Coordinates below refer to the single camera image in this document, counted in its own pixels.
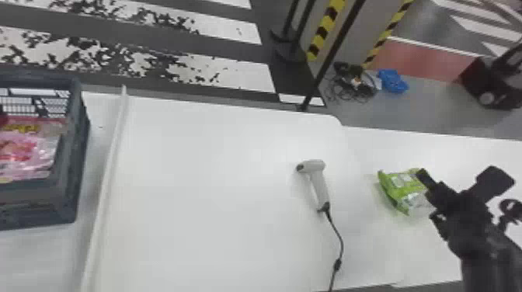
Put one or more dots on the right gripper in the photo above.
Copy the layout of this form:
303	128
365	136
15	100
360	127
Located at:
461	212

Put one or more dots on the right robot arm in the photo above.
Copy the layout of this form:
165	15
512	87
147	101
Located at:
489	265

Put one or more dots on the green snack packet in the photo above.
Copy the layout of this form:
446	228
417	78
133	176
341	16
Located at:
401	189

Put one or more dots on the hand scanner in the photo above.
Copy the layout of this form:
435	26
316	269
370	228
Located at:
316	175

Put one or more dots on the blue bag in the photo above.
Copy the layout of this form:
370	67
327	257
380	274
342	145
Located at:
392	80

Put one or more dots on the dark blue basket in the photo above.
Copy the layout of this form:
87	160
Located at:
71	163

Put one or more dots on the pink snack packet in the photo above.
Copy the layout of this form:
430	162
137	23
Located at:
28	151

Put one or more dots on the yellow black striped post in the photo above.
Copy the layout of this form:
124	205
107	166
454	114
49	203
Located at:
326	24

